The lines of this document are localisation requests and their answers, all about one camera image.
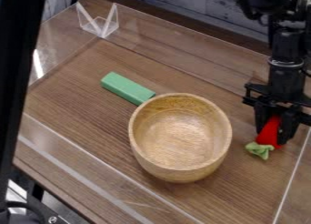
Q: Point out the black metal bracket with bolt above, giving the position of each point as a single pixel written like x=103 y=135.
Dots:
x=47 y=215

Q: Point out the black vertical post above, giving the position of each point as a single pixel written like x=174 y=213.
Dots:
x=20 y=20

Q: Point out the green rectangular block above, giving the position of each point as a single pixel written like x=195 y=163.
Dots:
x=125 y=88

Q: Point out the red plush strawberry toy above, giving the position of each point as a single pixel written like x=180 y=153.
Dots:
x=266 y=140

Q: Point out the wooden bowl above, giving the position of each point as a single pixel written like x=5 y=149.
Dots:
x=180 y=135

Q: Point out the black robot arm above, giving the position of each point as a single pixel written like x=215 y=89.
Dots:
x=287 y=19

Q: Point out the clear acrylic tray enclosure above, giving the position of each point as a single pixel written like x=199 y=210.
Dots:
x=73 y=146

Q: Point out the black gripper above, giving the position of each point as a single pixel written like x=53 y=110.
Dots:
x=267 y=105

